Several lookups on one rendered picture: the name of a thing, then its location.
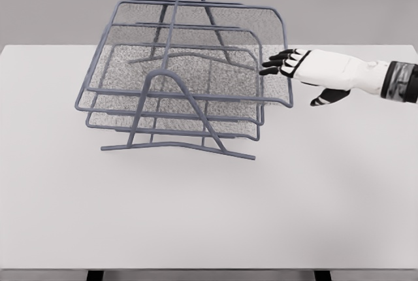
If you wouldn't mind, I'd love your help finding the grey mesh folder tray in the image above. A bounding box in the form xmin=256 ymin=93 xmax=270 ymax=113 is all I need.
xmin=74 ymin=0 xmax=294 ymax=112
xmin=78 ymin=22 xmax=264 ymax=131
xmin=85 ymin=42 xmax=261 ymax=141

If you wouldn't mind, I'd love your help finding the grey wire rack frame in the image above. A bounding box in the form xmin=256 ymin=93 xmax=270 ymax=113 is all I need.
xmin=100 ymin=0 xmax=257 ymax=161

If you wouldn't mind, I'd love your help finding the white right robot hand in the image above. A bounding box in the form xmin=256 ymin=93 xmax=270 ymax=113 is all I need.
xmin=259 ymin=48 xmax=359 ymax=107

